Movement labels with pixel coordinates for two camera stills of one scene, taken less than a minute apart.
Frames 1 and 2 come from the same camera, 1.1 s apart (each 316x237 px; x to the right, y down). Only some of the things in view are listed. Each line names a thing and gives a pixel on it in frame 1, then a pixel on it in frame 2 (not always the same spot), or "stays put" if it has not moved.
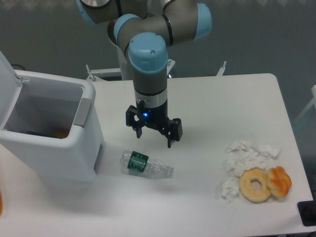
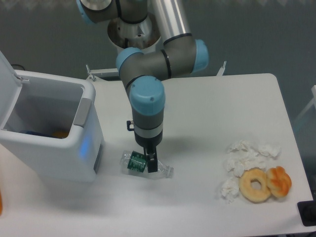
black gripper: [155, 117] → [148, 143]
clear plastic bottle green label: [137, 162] stays put
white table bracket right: [221, 69] stays put
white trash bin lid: [10, 88] stays put
